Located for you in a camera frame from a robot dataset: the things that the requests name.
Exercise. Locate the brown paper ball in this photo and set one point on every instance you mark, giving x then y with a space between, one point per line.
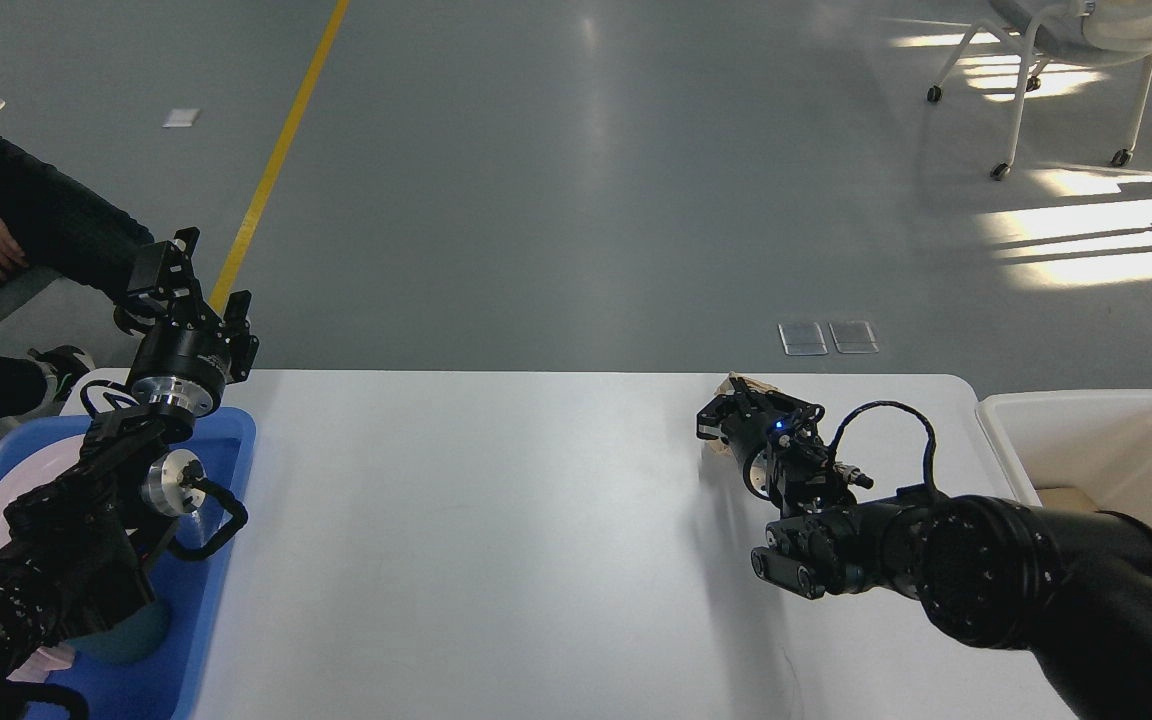
716 446

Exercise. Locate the brown paper bag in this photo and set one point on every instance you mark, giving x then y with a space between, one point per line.
1067 499

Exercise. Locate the clear floor plate right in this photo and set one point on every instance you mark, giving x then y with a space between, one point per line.
854 337

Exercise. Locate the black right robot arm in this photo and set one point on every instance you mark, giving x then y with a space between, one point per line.
1072 588

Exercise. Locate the white plastic bin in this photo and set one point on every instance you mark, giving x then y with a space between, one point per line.
1099 440

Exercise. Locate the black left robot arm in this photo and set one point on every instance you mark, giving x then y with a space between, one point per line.
81 547

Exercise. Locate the clear floor plate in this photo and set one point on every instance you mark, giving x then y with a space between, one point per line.
803 339
854 337

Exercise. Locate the white chair right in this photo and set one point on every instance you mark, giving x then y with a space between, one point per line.
1088 34

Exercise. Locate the pink plate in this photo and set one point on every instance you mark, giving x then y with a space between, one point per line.
17 477

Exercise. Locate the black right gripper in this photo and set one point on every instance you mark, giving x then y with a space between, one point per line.
775 438

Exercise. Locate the clear floor plate left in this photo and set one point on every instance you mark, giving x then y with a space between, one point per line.
803 339

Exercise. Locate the dark green mug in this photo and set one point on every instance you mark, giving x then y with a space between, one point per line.
133 640

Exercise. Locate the pink mug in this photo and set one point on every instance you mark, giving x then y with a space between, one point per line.
43 662

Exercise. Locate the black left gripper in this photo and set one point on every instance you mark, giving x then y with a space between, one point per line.
182 365

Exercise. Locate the person in dark clothes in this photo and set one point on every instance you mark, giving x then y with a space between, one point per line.
49 219

